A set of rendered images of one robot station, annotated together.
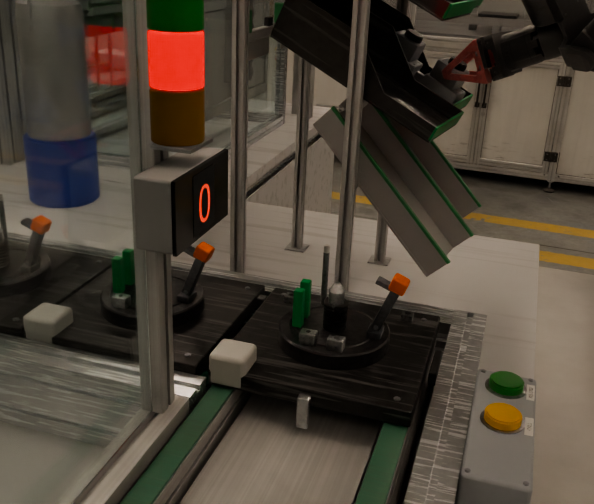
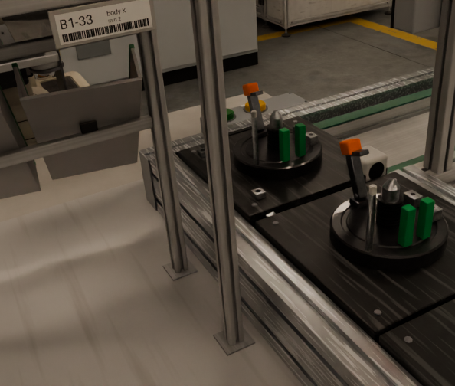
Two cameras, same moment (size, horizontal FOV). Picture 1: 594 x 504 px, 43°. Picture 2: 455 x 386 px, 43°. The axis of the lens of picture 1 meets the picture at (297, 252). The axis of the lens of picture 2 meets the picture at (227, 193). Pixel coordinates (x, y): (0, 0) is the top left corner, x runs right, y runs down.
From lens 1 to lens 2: 1.51 m
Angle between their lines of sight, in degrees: 109
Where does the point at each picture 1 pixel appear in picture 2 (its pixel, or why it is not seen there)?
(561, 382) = (112, 178)
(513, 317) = (25, 225)
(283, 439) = not seen: hidden behind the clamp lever
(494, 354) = (106, 207)
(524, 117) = not seen: outside the picture
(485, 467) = (296, 99)
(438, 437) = (296, 112)
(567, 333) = (28, 200)
